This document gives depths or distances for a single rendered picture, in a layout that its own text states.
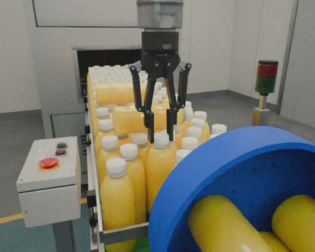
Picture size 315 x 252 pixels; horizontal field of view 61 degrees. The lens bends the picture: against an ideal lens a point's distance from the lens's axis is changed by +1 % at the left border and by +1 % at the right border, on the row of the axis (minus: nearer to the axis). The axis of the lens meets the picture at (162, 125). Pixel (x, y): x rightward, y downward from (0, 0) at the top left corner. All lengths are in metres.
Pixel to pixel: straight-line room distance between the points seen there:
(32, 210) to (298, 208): 0.44
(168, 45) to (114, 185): 0.29
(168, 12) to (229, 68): 5.22
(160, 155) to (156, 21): 0.28
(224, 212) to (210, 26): 5.09
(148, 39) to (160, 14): 0.05
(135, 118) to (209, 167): 0.37
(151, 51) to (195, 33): 4.67
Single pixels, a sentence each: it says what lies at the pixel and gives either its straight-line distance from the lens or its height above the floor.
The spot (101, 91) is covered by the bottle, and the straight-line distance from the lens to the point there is 0.91.
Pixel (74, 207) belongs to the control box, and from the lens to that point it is 0.57.
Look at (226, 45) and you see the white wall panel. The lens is 5.59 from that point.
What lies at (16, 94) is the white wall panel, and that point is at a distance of 4.61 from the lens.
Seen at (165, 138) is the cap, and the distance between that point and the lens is 0.59.
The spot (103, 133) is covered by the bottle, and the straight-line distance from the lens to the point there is 0.77.
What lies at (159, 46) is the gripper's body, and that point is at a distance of 0.52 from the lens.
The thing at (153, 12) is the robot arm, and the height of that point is 1.38.
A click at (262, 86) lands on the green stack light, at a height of 1.18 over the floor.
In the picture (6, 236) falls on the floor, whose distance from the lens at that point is 2.27.
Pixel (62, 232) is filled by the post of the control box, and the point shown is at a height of 0.91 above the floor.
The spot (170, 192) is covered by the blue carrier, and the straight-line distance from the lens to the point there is 0.33.
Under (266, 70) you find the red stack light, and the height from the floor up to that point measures 1.23.
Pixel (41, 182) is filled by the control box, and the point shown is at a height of 1.09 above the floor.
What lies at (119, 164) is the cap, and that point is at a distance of 0.53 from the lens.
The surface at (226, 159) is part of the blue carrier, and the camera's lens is 0.30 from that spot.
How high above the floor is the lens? 1.36
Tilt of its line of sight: 20 degrees down
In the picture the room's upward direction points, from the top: straight up
